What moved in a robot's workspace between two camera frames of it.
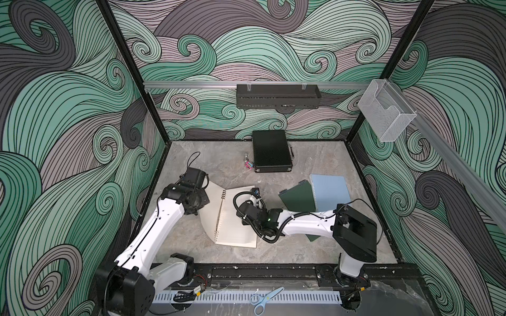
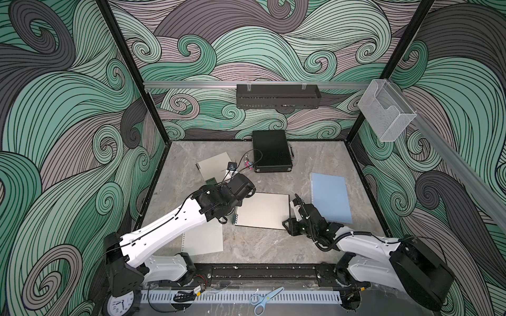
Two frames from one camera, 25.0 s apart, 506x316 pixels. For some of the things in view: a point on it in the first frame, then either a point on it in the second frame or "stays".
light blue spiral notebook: x=329 y=191 stays
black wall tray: x=277 y=96 stays
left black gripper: x=203 y=200 -> x=215 y=188
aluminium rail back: x=165 y=85 stays
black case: x=271 y=151 stays
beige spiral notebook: x=220 y=220 -> x=215 y=166
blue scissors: x=261 y=300 stays
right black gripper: x=244 y=222 -> x=290 y=228
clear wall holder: x=385 y=111 stays
